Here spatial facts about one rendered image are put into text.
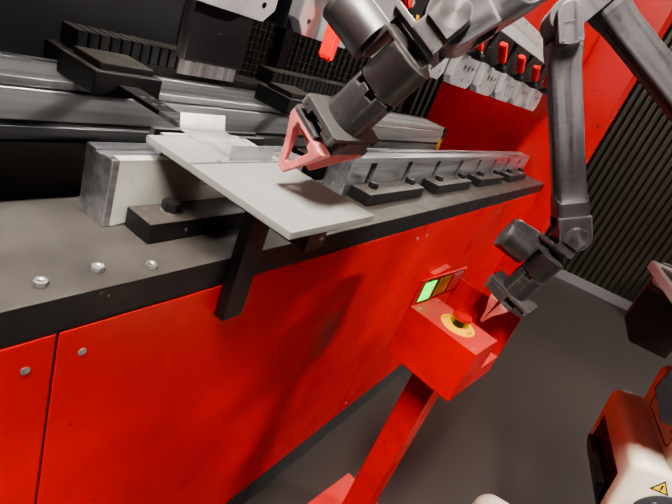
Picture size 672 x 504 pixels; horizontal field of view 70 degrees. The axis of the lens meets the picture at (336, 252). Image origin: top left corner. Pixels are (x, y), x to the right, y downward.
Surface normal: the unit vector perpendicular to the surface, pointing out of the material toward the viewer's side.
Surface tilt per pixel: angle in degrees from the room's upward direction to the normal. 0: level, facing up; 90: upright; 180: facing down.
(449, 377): 90
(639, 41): 82
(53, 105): 90
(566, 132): 81
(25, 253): 0
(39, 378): 90
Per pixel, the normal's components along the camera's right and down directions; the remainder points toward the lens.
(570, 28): -0.18, 0.18
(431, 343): -0.64, 0.11
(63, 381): 0.76, 0.50
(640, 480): -0.36, 0.28
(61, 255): 0.34, -0.85
